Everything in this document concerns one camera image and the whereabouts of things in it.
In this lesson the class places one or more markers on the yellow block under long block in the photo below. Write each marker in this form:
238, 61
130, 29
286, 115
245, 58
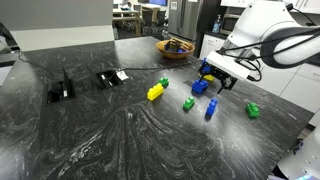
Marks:
209, 78

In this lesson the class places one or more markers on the stainless steel refrigerator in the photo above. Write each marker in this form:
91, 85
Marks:
188, 18

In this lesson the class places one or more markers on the white paper tag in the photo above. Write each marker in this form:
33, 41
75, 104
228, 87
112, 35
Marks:
121, 75

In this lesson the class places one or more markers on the small green block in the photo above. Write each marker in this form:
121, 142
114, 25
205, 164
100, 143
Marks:
189, 102
164, 81

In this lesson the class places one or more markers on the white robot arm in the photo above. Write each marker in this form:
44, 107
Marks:
266, 31

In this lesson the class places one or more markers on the wooden bowl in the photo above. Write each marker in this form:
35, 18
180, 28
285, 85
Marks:
173, 55

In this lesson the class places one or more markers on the small green block near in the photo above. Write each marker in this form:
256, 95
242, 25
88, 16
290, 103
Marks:
189, 102

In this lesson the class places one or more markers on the square blue base block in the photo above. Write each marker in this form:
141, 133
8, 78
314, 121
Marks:
199, 86

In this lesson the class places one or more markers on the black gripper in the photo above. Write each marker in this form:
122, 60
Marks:
223, 77

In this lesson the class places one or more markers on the soap dispenser bottle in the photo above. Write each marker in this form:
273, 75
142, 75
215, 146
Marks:
217, 23

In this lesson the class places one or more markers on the small green block far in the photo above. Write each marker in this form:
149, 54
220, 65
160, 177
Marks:
164, 81

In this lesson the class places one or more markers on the long blue building block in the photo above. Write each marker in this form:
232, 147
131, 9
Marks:
205, 67

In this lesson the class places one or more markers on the green block at table edge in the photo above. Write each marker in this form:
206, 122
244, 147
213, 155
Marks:
253, 110

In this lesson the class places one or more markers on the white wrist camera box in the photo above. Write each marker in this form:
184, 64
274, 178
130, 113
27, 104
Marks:
227, 65

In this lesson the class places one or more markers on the microwave oven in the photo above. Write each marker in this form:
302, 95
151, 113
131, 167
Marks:
228, 22

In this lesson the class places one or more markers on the yellow building block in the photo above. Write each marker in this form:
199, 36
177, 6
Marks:
155, 91

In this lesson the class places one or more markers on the black power outlet box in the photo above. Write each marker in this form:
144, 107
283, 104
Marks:
108, 79

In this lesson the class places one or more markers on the computer monitor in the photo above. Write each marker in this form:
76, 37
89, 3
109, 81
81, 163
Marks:
159, 2

